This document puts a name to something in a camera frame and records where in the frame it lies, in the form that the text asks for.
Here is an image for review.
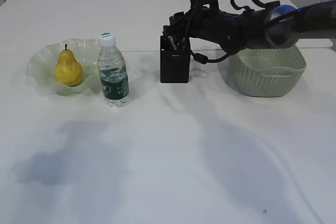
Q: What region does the green woven plastic basket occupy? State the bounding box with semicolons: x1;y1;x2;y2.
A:
229;46;307;98

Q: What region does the black square pen holder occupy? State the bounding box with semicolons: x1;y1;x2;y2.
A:
160;35;191;83

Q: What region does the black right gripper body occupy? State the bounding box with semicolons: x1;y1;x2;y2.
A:
163;9;244;52

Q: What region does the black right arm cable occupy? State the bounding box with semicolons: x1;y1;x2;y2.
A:
183;0;300;65

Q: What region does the green wavy glass plate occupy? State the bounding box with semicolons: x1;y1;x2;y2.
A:
26;38;101;95

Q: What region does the yellow pear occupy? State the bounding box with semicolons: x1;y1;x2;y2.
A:
54;44;83;87

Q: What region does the clear water bottle green label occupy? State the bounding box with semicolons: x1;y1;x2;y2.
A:
98;32;130;108

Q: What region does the dark blue pen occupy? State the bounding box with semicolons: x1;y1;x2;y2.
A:
167;36;178;51

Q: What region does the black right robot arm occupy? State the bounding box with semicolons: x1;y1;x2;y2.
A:
163;1;335;54

